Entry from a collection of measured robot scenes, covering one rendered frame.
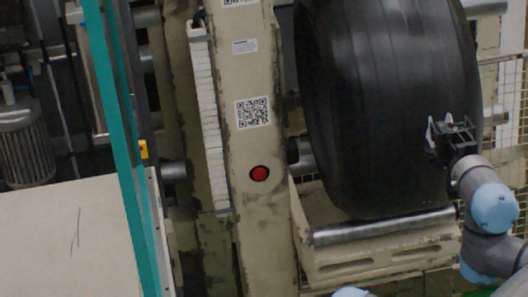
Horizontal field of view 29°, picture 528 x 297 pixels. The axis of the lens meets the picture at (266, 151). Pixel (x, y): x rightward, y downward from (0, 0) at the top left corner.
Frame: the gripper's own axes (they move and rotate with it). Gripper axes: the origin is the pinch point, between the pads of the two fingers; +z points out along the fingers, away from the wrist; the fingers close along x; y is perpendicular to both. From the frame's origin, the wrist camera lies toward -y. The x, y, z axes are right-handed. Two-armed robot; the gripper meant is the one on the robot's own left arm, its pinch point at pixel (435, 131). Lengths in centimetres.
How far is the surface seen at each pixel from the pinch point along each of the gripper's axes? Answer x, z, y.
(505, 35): -110, 251, -100
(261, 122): 31.5, 21.0, -1.8
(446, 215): -6.6, 16.7, -31.6
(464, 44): -9.3, 8.2, 13.6
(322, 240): 22.2, 16.4, -31.5
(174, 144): 51, 103, -46
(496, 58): -36, 64, -18
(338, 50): 15.5, 10.8, 16.0
